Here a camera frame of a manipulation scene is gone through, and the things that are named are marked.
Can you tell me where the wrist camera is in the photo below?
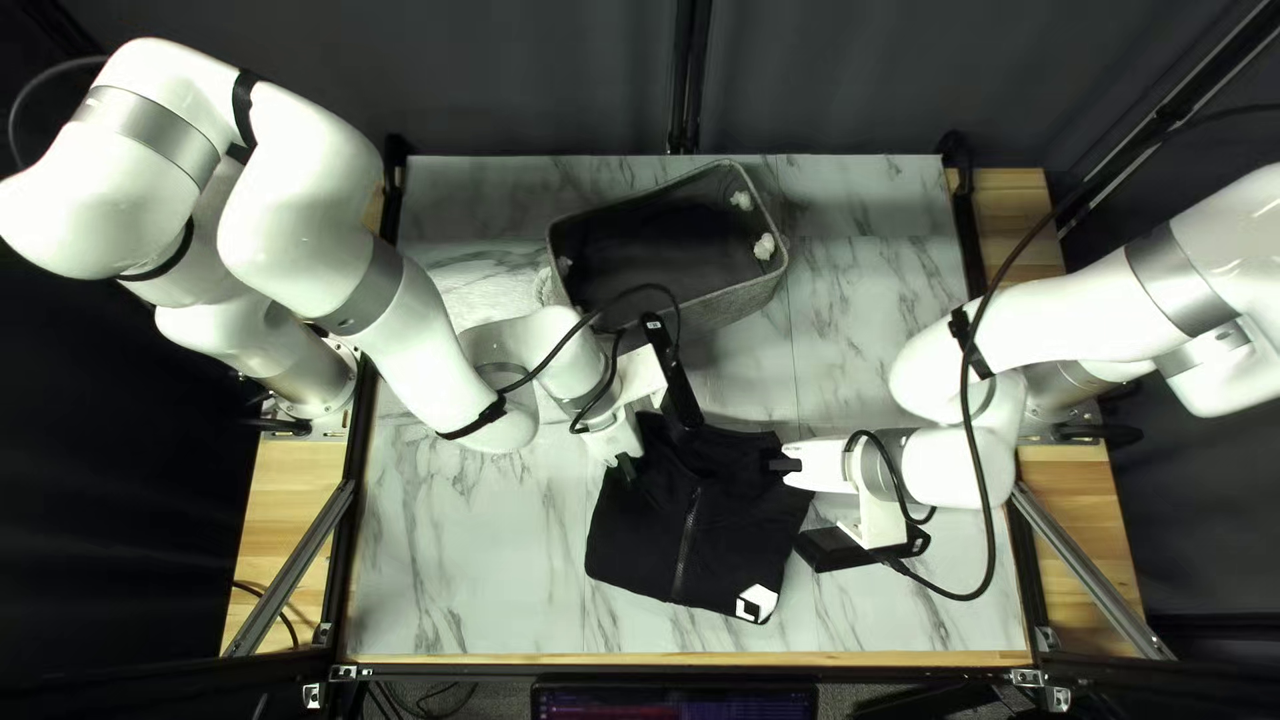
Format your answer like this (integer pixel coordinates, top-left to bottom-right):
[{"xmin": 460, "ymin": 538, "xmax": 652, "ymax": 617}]
[
  {"xmin": 640, "ymin": 313, "xmax": 707, "ymax": 443},
  {"xmin": 796, "ymin": 524, "xmax": 932, "ymax": 574}
]

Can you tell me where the black cable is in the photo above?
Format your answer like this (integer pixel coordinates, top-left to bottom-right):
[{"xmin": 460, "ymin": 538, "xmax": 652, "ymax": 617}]
[
  {"xmin": 495, "ymin": 284, "xmax": 684, "ymax": 436},
  {"xmin": 843, "ymin": 100, "xmax": 1280, "ymax": 603}
]

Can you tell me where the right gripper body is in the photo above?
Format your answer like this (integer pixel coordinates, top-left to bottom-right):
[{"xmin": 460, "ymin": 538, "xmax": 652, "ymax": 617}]
[{"xmin": 781, "ymin": 436, "xmax": 864, "ymax": 497}]

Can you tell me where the grey fabric basket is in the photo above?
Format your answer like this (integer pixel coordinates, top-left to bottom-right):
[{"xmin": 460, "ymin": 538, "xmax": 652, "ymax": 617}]
[{"xmin": 544, "ymin": 160, "xmax": 791, "ymax": 347}]

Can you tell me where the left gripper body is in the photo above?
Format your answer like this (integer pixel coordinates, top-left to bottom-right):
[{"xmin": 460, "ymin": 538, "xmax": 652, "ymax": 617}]
[{"xmin": 584, "ymin": 406, "xmax": 648, "ymax": 466}]

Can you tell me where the laptop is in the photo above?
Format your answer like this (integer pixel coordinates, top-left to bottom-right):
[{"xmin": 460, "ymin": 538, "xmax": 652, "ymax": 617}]
[{"xmin": 530, "ymin": 683, "xmax": 820, "ymax": 720}]

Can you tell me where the black sweatshirt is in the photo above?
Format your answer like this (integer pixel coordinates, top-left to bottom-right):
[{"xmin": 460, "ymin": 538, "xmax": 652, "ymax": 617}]
[{"xmin": 583, "ymin": 410, "xmax": 817, "ymax": 627}]

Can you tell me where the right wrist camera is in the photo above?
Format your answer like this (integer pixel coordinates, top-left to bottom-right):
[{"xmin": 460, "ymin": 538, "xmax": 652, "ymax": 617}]
[{"xmin": 796, "ymin": 524, "xmax": 932, "ymax": 574}]

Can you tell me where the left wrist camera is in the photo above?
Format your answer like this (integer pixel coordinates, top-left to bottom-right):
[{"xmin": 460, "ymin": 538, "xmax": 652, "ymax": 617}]
[{"xmin": 640, "ymin": 313, "xmax": 707, "ymax": 443}]

